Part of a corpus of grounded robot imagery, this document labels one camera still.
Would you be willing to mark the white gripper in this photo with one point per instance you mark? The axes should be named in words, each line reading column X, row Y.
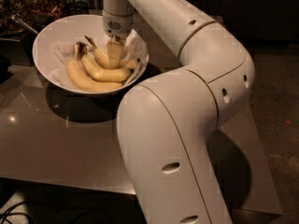
column 119, row 25

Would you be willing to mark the metal spoon handle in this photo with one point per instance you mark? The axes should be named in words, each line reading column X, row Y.
column 17, row 18

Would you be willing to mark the white ceramic bowl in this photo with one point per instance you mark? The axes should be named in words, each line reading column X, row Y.
column 56, row 38

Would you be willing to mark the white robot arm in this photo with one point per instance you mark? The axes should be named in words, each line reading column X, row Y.
column 163, row 122

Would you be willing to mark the glass jar with snacks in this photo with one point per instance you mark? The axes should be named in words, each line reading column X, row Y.
column 27, row 11

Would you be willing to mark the dark wire basket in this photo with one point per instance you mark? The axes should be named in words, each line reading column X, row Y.
column 76, row 8

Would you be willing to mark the white paper liner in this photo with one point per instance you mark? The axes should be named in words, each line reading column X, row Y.
column 99, row 67

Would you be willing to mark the yellow banana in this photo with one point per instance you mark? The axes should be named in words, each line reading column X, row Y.
column 82, row 81
column 98, row 73
column 101, row 57

